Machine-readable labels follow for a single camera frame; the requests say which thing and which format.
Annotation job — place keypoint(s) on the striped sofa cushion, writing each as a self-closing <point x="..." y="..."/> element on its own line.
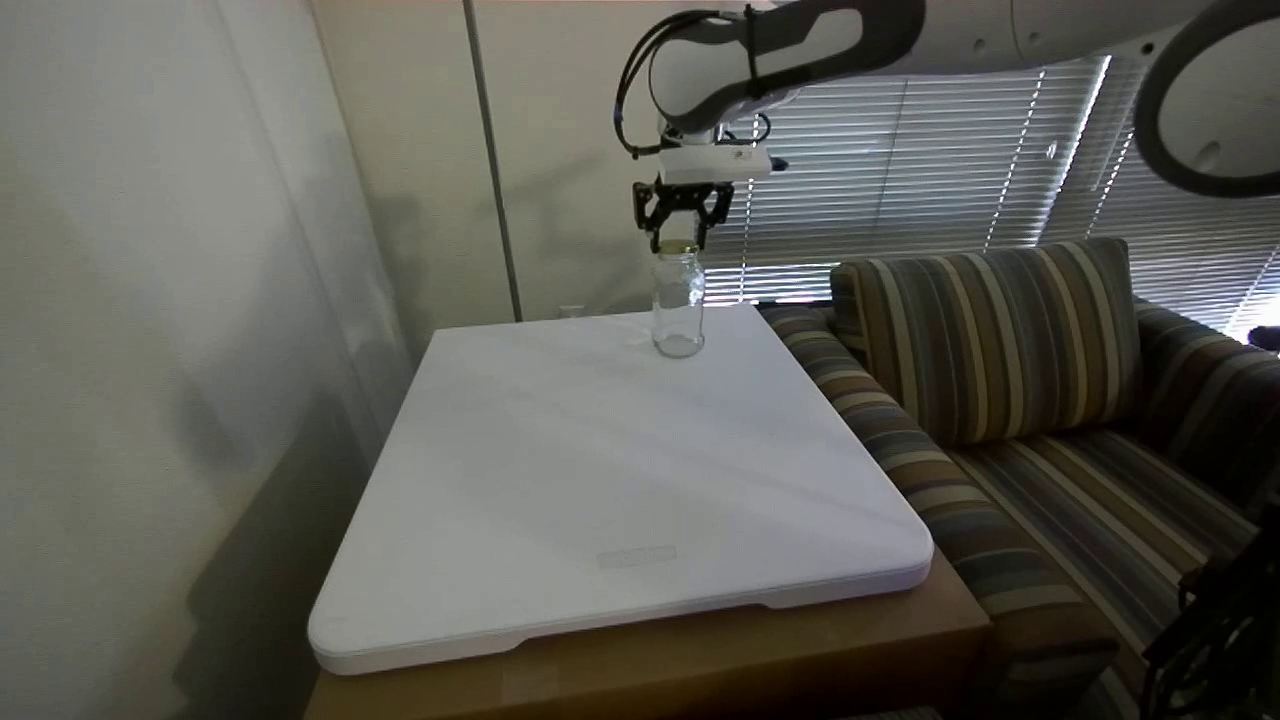
<point x="997" y="347"/>

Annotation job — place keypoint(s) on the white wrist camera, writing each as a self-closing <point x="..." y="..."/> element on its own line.
<point x="719" y="161"/>

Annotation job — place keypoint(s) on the striped sofa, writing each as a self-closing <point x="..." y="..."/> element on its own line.
<point x="1076" y="546"/>

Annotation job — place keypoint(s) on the black stand lower right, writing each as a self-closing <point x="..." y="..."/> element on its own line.
<point x="1218" y="659"/>

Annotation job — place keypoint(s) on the gold metal cap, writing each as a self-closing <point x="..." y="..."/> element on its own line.
<point x="676" y="246"/>

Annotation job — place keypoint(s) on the grey window blinds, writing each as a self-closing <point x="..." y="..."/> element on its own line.
<point x="903" y="164"/>

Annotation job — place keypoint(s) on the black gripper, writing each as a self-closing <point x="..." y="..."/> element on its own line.
<point x="658" y="203"/>

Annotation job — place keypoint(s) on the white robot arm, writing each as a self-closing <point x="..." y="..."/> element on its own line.
<point x="1202" y="114"/>

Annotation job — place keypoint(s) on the brown cardboard box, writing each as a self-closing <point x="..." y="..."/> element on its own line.
<point x="820" y="660"/>

